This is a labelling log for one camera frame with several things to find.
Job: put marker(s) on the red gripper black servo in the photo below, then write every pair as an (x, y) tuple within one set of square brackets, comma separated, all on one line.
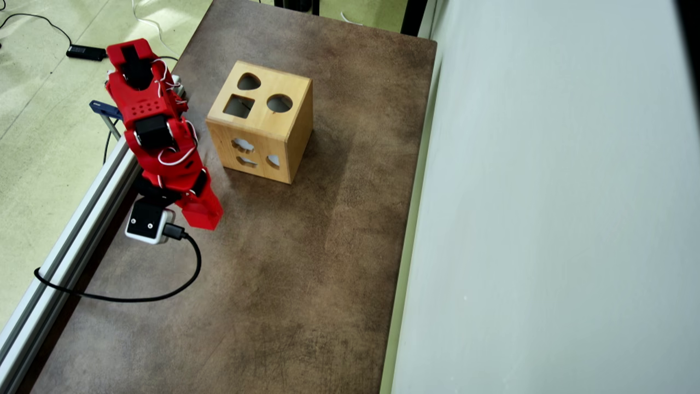
[(201, 210)]

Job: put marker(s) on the red robot arm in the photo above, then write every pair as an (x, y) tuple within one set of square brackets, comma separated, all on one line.
[(145, 104)]

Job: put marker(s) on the wooden shape sorter box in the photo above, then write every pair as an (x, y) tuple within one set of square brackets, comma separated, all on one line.
[(262, 126)]

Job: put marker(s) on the blue clamp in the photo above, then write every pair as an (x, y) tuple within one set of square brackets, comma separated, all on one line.
[(106, 109)]

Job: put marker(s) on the black power adapter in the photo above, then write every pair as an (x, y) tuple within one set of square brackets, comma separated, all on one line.
[(86, 52)]

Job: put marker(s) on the aluminium profile rail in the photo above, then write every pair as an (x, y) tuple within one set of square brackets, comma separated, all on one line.
[(60, 262)]

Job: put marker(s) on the dark vertical post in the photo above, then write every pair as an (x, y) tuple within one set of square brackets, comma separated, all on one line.
[(413, 16)]

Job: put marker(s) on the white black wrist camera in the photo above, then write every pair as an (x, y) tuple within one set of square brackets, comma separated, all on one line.
[(146, 221)]

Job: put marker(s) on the black furniture base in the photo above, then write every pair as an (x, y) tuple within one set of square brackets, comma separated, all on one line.
[(298, 4)]

